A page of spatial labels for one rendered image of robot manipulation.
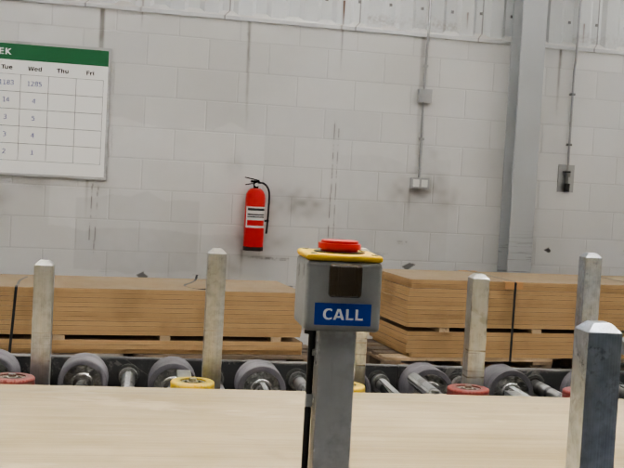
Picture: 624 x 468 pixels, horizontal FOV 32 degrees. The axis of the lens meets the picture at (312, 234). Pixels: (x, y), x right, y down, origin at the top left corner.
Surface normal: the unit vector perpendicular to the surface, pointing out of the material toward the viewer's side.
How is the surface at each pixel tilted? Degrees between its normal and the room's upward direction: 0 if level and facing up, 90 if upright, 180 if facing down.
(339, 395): 90
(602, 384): 90
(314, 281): 90
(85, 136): 90
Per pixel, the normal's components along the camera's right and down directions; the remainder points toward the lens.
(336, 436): 0.15, 0.06
